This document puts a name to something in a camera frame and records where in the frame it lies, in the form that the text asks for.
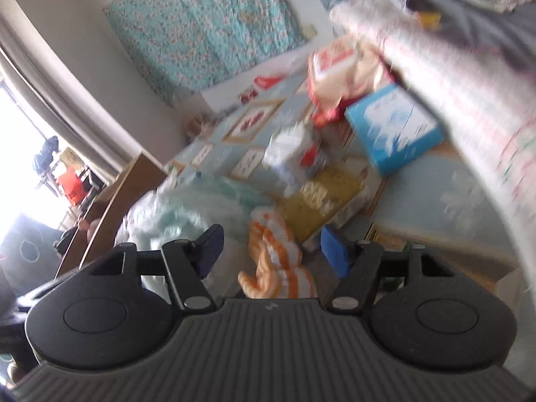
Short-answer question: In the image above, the pale green plastic bag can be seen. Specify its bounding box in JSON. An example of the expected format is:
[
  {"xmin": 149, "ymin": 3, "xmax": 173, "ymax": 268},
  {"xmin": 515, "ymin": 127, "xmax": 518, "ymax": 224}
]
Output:
[{"xmin": 115, "ymin": 172, "xmax": 273, "ymax": 298}]

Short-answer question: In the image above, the yellow packaged item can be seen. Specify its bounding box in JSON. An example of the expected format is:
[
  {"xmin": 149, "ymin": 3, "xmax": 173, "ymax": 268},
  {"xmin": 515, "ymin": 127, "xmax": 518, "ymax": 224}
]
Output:
[{"xmin": 278, "ymin": 165, "xmax": 371, "ymax": 251}]

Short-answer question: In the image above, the orange white striped plush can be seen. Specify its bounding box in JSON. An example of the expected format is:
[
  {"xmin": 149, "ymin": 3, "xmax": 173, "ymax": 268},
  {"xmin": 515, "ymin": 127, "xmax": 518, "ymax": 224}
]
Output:
[{"xmin": 237, "ymin": 207, "xmax": 317, "ymax": 299}]

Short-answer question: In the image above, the brown cardboard box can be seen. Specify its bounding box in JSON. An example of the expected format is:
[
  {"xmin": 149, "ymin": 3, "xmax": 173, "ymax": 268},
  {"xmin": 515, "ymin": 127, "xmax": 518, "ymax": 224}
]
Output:
[{"xmin": 55, "ymin": 153, "xmax": 167, "ymax": 278}]

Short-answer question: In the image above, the white red tissue pack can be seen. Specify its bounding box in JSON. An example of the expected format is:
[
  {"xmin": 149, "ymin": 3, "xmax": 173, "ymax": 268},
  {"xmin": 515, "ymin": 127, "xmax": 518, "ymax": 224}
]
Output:
[{"xmin": 263, "ymin": 123, "xmax": 328, "ymax": 193}]

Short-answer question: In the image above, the pomegranate pattern tablecloth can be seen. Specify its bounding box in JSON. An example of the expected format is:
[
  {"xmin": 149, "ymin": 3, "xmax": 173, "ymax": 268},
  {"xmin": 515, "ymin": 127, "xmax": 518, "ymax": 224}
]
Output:
[{"xmin": 166, "ymin": 75, "xmax": 517, "ymax": 279}]

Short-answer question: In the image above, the blue white tissue box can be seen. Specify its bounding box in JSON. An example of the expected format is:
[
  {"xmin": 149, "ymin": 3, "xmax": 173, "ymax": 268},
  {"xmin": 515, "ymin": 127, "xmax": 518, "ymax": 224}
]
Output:
[{"xmin": 345, "ymin": 83, "xmax": 443, "ymax": 176}]

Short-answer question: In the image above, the red bag on wheelchair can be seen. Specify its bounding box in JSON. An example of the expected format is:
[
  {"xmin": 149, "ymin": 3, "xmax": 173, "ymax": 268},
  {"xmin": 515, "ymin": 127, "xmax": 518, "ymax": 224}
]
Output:
[{"xmin": 57, "ymin": 167, "xmax": 88, "ymax": 206}]

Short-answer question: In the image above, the red pink wet wipes pack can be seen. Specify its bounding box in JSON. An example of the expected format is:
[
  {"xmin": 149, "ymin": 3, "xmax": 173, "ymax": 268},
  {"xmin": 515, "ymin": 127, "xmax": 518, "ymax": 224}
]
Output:
[{"xmin": 308, "ymin": 35, "xmax": 394, "ymax": 129}]

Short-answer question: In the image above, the white rolled quilt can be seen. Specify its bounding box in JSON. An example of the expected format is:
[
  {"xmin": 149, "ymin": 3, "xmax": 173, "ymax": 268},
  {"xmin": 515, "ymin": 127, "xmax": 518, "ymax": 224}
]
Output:
[{"xmin": 330, "ymin": 0, "xmax": 535, "ymax": 384}]

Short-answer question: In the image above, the white curtain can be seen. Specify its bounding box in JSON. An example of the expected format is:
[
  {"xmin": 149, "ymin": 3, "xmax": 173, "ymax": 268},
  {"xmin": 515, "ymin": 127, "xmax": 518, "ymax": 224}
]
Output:
[{"xmin": 1, "ymin": 21, "xmax": 135, "ymax": 180}]

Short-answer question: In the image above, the floral teal wall cloth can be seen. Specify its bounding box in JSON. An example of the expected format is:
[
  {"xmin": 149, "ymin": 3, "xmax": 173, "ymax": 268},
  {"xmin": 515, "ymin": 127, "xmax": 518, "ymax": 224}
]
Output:
[{"xmin": 104, "ymin": 0, "xmax": 305, "ymax": 105}]

